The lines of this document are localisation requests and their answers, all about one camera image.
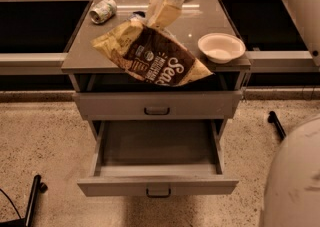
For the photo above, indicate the closed upper grey drawer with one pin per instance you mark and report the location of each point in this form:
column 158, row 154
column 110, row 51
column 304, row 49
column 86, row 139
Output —
column 157, row 105

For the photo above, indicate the metal railing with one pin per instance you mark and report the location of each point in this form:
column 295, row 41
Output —
column 30, row 59

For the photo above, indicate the black stand leg left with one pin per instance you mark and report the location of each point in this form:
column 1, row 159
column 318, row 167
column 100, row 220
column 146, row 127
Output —
column 37, row 187

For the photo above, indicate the grey drawer cabinet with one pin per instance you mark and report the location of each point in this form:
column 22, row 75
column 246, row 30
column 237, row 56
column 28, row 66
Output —
column 91, row 72

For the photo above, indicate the black stand leg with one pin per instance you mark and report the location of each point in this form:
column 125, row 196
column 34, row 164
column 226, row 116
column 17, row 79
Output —
column 37, row 187
column 273, row 119

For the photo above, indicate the open lower grey drawer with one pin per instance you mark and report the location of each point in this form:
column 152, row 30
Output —
column 157, row 159

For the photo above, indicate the white bowl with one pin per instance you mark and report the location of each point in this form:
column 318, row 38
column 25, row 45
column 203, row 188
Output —
column 221, row 48

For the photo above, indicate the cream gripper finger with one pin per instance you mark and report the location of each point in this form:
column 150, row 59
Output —
column 154, row 2
column 166, row 12

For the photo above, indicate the brown chip bag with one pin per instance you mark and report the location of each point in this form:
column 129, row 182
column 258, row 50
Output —
column 150, row 55

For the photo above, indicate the black stand leg right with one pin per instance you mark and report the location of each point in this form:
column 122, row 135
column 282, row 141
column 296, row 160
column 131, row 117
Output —
column 273, row 119

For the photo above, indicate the dark blue snack bar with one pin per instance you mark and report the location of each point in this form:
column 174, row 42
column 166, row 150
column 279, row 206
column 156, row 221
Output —
column 137, row 15

